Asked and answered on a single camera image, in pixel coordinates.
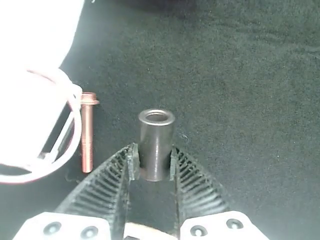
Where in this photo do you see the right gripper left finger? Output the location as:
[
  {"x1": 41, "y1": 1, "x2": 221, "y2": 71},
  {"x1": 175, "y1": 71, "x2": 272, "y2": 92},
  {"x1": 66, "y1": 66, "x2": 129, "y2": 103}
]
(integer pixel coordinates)
[{"x1": 15, "y1": 142, "x2": 140, "y2": 240}]

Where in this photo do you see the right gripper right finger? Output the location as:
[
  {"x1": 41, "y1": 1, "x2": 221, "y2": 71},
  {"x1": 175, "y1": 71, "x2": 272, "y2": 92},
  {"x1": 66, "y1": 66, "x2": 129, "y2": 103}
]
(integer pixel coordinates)
[{"x1": 170, "y1": 146, "x2": 271, "y2": 240}]

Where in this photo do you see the copper flange bolt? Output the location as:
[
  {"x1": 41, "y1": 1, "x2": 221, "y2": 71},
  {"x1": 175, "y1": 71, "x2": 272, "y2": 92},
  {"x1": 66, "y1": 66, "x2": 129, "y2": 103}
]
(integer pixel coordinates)
[{"x1": 79, "y1": 92, "x2": 101, "y2": 174}]

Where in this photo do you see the dark grey metal sleeve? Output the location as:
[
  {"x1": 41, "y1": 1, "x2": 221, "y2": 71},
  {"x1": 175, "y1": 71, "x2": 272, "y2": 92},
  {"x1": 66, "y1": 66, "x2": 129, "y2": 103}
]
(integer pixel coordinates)
[{"x1": 137, "y1": 108, "x2": 175, "y2": 182}]

